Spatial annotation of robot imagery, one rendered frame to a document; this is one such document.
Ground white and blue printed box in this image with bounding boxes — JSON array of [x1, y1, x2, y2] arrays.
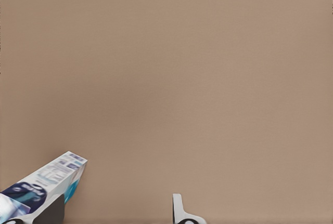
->
[[0, 151, 88, 221]]

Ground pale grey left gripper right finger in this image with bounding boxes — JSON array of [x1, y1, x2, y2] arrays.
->
[[172, 193, 207, 224]]

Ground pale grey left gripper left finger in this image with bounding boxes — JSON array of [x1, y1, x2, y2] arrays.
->
[[4, 194, 66, 224]]

